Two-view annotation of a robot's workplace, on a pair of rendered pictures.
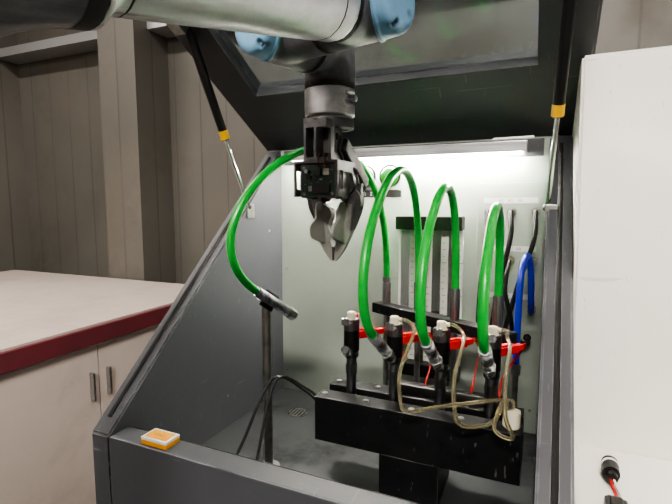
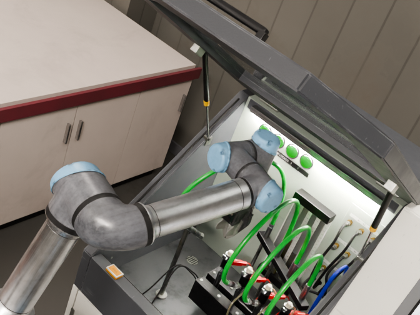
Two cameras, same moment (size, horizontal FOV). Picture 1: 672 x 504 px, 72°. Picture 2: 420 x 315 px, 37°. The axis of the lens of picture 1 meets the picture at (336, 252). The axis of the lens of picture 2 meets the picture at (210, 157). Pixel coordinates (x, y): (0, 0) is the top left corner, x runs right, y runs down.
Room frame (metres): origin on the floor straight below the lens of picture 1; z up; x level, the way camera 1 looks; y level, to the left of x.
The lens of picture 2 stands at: (-0.75, -0.04, 2.35)
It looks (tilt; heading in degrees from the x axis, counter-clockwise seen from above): 31 degrees down; 7
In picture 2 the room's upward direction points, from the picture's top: 22 degrees clockwise
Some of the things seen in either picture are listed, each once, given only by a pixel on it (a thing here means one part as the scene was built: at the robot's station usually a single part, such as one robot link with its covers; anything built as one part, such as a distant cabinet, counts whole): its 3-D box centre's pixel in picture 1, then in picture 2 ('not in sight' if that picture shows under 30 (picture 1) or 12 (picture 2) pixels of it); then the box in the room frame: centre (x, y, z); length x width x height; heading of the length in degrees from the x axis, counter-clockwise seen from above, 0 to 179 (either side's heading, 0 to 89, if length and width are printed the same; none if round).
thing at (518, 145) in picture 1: (397, 152); (315, 153); (1.05, -0.14, 1.43); 0.54 x 0.03 x 0.02; 66
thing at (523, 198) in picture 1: (507, 258); (345, 253); (0.95, -0.36, 1.20); 0.13 x 0.03 x 0.31; 66
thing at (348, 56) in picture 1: (328, 51); (260, 152); (0.71, 0.01, 1.54); 0.09 x 0.08 x 0.11; 142
